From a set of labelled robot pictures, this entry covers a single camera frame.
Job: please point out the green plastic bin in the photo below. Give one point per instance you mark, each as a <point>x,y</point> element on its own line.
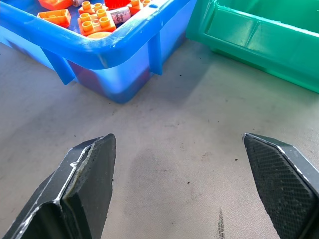
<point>259,37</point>

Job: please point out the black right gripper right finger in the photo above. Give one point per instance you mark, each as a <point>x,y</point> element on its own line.
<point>281,189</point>

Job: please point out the orange-red plastic building brick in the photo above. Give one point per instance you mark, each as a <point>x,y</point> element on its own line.
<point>54,3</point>

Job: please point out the red plastic toy piece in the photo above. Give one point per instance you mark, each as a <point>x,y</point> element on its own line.
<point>115,3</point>

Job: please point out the orange toy building bricks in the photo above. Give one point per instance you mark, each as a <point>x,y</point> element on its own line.
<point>96,21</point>

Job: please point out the blue plastic bin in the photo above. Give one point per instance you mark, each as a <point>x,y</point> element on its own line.
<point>119,52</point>

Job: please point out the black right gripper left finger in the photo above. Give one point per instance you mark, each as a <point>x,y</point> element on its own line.
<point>82,189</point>

